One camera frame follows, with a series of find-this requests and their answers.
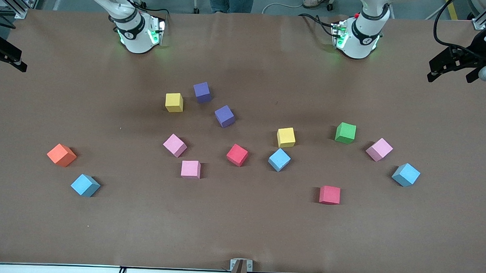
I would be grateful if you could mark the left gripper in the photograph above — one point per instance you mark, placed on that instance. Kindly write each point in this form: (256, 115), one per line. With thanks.
(473, 55)

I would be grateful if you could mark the purple foam block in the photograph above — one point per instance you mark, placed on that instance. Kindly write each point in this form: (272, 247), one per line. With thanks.
(224, 116)
(202, 92)

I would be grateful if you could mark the brown paper table cover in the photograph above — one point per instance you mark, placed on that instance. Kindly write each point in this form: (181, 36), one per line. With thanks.
(240, 225)

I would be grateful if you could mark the green foam block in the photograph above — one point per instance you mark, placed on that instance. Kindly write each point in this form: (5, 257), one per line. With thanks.
(345, 133)

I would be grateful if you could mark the red foam block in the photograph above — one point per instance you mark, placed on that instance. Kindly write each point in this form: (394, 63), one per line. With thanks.
(237, 155)
(330, 195)

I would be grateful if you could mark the metal table bracket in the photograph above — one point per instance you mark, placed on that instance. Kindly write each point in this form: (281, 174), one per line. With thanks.
(240, 269)

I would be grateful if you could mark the orange foam block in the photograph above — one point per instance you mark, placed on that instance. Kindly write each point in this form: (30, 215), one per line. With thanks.
(61, 155)

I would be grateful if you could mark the blue foam block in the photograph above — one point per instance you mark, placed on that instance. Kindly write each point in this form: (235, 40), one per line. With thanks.
(85, 185)
(405, 175)
(279, 160)

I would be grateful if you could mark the pink foam block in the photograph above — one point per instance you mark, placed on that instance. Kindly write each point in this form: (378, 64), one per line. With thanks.
(174, 145)
(190, 169)
(379, 149)

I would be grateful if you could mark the green lit connector box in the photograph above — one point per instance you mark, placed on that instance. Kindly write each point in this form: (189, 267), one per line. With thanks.
(157, 30)
(340, 35)

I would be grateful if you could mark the yellow foam block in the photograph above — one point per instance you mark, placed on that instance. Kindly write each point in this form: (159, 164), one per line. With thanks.
(174, 103)
(286, 137)

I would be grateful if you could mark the person in blue clothes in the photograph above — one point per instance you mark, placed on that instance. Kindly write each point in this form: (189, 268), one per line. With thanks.
(231, 0)

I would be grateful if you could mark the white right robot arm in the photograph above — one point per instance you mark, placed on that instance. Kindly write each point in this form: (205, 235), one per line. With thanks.
(135, 35)

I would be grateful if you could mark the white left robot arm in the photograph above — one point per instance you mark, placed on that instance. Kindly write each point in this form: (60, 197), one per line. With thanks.
(361, 33)

